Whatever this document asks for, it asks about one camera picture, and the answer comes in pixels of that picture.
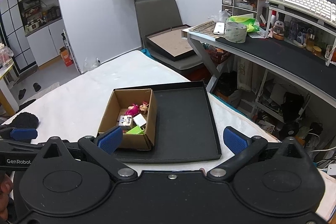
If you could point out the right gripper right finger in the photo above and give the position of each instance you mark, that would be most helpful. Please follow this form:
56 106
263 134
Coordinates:
238 143

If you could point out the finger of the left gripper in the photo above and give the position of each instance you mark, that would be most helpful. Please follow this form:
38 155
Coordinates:
24 134

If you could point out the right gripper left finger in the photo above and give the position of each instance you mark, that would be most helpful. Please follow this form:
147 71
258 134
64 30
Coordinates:
108 141

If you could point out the lavender toy block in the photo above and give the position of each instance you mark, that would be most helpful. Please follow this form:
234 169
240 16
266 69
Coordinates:
125 122

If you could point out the green plastic box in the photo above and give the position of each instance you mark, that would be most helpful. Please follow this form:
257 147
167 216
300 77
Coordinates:
136 131

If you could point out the white charger plug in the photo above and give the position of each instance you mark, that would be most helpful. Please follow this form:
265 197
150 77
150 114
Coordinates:
140 120

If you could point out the pink haired doll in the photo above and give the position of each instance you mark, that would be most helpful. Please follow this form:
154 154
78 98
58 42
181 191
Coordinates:
132 110

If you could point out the brown haired small doll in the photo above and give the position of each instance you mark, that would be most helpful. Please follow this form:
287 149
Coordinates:
143 108

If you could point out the black cloth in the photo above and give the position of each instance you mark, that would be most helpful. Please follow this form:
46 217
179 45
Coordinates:
25 121

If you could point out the cardboard box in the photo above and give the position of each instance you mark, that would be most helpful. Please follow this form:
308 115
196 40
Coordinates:
117 105

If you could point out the black tray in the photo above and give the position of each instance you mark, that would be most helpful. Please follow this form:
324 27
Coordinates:
185 127

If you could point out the red basket under desk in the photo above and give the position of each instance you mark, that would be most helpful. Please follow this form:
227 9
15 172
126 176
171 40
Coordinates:
218 56

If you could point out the orange carton on floor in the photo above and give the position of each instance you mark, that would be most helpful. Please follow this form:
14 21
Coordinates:
66 57

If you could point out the grey desk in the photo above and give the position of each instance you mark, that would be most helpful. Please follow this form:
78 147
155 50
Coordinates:
299 66

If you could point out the tape roll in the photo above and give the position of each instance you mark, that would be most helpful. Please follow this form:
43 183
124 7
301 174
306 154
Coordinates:
235 32

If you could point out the white phone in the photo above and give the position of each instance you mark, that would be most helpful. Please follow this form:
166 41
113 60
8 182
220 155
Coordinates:
219 28

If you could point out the green white bag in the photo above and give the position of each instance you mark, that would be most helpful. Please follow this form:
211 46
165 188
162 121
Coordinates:
248 20

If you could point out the drawer organizer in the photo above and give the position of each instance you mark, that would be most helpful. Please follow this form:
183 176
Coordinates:
243 7

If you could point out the grey chair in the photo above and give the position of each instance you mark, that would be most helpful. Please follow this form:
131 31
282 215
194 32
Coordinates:
156 17

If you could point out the white keyboard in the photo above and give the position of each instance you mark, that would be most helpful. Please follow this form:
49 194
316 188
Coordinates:
320 9

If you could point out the picture frame on chair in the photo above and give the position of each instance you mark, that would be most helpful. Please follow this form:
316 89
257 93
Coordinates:
171 43

